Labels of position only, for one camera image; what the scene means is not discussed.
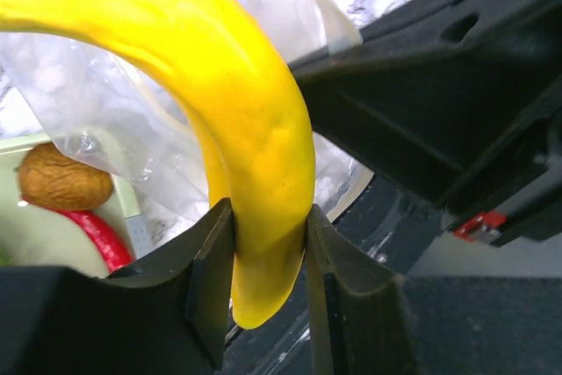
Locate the yellow banana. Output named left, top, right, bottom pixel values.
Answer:
left=1, top=0, right=315, bottom=329

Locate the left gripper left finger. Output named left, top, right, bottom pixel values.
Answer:
left=108, top=198, right=233, bottom=371

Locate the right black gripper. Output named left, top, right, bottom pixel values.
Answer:
left=291, top=0, right=561, bottom=247

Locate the red chili pepper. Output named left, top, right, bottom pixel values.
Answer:
left=56, top=210, right=133, bottom=272

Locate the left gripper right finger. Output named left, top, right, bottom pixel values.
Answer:
left=305, top=206, right=421, bottom=374

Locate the pale green plastic basket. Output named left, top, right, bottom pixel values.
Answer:
left=1, top=133, right=152, bottom=277

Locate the clear zip top bag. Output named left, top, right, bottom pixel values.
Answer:
left=1, top=0, right=363, bottom=224

